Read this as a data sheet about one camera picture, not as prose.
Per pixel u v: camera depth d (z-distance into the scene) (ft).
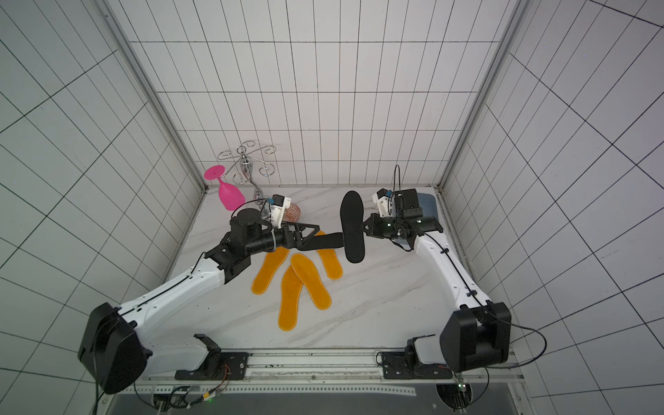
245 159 2.93
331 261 3.18
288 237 2.13
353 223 2.60
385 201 2.39
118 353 1.26
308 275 2.96
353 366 2.44
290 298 2.82
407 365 2.33
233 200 3.16
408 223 1.90
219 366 2.27
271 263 3.11
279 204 2.20
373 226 2.26
